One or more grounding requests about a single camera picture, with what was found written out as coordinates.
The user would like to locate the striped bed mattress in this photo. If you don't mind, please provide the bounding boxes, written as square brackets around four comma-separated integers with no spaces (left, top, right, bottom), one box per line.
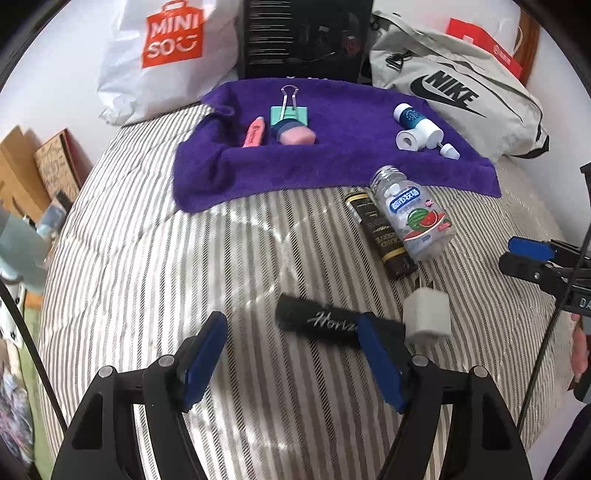
[37,104,591,480]

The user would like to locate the person's right hand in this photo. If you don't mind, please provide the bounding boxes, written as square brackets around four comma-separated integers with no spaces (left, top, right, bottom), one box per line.
[571,314,591,374]

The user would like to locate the white tape roll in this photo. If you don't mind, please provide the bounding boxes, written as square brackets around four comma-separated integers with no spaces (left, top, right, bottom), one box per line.
[396,129,426,153]

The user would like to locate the black cardboard box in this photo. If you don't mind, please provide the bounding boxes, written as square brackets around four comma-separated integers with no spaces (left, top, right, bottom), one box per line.
[238,0,374,85]

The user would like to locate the green binder clip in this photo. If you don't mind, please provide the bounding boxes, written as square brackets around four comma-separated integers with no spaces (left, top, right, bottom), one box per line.
[270,85,309,127]

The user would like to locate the pink eraser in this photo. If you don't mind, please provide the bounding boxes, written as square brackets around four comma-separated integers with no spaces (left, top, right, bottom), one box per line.
[271,119,318,146]

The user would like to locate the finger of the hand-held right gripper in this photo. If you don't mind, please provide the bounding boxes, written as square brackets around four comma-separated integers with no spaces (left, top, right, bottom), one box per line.
[508,236,557,260]
[499,253,561,289]

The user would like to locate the brown patterned notebook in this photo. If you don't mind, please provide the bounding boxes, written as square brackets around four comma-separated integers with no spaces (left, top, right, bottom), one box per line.
[33,130,81,206]

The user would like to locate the purple towel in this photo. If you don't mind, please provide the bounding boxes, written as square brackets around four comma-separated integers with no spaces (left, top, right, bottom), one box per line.
[173,78,502,214]

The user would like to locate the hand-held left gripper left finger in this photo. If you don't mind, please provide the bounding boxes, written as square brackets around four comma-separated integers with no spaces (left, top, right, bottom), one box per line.
[51,311,228,480]

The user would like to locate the clear drinking glass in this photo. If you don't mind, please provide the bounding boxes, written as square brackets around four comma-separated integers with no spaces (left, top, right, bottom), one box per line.
[36,203,68,241]

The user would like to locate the blue grey floral cloth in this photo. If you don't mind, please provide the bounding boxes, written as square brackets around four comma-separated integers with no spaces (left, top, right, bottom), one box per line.
[0,357,37,467]

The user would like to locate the grey sports bag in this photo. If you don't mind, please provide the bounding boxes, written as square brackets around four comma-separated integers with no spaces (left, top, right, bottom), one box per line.
[369,11,551,162]

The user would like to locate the clear candy bottle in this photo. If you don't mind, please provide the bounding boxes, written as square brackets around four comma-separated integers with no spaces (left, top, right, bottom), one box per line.
[369,165,456,263]

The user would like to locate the white plastic shopping bag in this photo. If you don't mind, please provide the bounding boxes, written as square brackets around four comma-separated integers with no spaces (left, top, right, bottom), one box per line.
[96,0,241,126]

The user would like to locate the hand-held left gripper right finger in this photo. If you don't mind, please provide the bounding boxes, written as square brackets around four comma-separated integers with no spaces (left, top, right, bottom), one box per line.
[358,312,532,480]

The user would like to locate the pink marker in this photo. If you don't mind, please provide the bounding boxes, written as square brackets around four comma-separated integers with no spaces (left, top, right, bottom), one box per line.
[241,115,267,148]

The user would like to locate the black tube with script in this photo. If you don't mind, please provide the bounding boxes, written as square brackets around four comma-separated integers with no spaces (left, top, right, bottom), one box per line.
[276,293,407,352]

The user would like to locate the white charger cube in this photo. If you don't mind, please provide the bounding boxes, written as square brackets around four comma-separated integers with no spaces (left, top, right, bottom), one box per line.
[403,287,452,344]

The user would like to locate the wooden bed post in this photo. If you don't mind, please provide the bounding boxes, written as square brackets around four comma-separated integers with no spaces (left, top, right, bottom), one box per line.
[518,9,542,88]

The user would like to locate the blue and white bottle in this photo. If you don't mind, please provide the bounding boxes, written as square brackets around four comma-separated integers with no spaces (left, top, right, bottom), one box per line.
[393,102,443,151]

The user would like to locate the wooden nightstand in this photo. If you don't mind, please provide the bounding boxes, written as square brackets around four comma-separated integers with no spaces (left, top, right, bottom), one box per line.
[0,124,95,222]

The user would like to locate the black and gold tube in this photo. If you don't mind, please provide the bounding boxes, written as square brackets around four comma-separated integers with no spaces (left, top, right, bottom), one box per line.
[345,189,419,280]

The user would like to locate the red paper bag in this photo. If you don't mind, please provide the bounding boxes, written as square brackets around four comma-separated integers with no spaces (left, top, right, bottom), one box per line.
[445,17,525,80]

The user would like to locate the white printed cloth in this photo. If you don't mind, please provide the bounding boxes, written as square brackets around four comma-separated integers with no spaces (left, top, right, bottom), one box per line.
[0,284,24,344]

